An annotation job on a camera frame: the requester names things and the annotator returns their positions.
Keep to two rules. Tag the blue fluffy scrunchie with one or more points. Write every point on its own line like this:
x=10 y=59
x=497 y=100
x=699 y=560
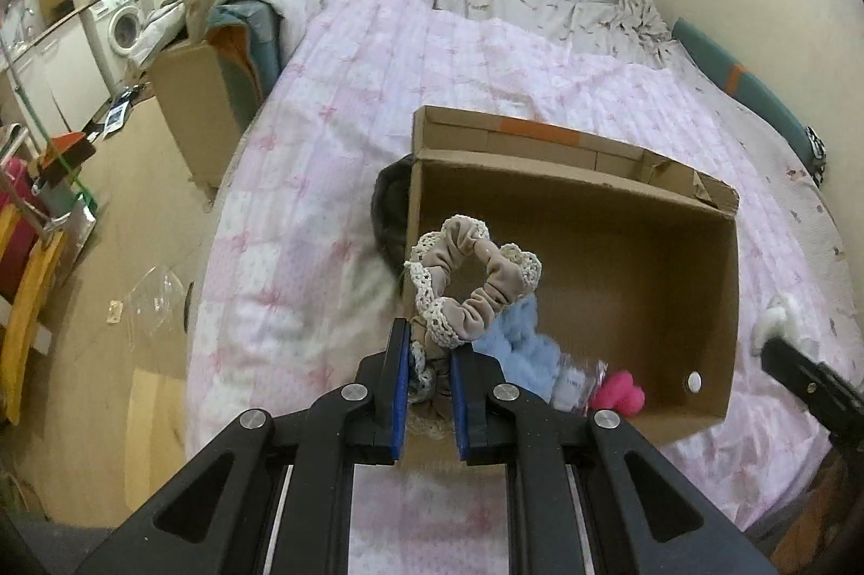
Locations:
x=520 y=345

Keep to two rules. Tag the clear plastic bag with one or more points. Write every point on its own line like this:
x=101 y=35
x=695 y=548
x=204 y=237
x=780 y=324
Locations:
x=574 y=379

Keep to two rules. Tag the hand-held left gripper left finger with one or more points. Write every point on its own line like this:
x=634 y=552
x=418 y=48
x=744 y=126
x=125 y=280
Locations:
x=399 y=399

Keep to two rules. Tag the red case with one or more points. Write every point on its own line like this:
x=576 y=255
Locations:
x=13 y=251

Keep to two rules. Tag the tall cardboard box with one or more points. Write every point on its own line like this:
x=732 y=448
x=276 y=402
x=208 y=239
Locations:
x=196 y=109

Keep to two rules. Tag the dark striped cloth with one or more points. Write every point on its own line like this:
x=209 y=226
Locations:
x=388 y=217

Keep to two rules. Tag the yellow board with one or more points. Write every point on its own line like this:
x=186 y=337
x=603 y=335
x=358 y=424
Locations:
x=27 y=305

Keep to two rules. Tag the beige lace scrunchie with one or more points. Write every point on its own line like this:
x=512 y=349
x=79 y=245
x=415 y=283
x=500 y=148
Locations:
x=459 y=244

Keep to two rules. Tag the white fluffy scrunchie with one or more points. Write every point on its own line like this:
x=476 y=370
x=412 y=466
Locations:
x=776 y=318

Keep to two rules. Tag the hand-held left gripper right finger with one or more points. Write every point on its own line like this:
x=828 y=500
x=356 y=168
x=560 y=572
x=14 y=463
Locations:
x=461 y=406

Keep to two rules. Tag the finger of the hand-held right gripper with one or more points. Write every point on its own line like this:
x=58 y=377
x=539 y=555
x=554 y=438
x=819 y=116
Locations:
x=803 y=376

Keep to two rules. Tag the orange dustpan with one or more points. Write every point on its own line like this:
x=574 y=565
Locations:
x=67 y=151

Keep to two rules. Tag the bed with pink quilt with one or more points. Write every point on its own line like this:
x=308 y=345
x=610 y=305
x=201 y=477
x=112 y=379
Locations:
x=324 y=156

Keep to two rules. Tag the pink plush toy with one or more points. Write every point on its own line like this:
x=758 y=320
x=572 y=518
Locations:
x=621 y=391

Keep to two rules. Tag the black and white patterned cloth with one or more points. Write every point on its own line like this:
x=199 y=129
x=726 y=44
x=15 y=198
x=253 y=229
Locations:
x=815 y=153

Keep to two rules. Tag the white washing machine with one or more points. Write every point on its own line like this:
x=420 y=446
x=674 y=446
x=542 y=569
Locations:
x=118 y=25

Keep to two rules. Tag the teal and orange cushion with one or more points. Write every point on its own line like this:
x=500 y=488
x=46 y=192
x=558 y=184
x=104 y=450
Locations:
x=256 y=48

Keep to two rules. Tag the teal bolster with orange band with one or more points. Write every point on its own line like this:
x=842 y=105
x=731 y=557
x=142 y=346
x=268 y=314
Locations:
x=763 y=89

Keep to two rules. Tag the clear plastic wrap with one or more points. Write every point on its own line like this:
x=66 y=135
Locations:
x=158 y=302

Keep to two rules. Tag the papers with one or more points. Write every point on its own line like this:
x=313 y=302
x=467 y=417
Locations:
x=116 y=117

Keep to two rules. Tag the white counter cabinet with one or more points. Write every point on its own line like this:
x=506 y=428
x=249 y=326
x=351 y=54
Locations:
x=67 y=69

